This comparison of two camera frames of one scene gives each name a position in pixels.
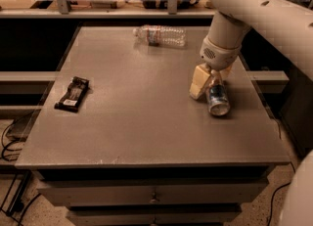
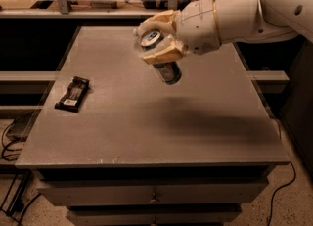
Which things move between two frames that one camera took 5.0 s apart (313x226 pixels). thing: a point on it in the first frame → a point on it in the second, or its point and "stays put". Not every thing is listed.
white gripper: [219, 57] → [197, 24]
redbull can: [217, 95] → [169, 70]
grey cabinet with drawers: [117, 140] stays put
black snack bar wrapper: [72, 97] stays put
